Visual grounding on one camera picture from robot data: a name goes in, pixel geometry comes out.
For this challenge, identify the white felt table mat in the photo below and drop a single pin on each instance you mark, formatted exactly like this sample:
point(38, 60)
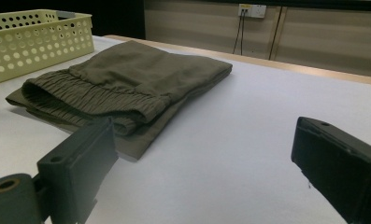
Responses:
point(236, 140)

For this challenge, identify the white wall socket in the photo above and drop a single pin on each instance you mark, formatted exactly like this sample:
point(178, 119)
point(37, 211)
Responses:
point(252, 10)

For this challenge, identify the olive green pants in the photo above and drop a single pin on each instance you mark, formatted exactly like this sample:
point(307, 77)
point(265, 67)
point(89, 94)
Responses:
point(136, 77)

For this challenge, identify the pale yellow perforated plastic basket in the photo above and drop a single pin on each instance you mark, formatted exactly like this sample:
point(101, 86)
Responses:
point(33, 46)

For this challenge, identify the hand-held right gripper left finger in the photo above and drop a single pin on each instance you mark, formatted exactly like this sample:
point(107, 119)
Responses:
point(77, 168)

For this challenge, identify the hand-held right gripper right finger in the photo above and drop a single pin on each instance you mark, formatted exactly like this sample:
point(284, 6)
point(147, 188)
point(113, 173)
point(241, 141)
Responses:
point(342, 168)

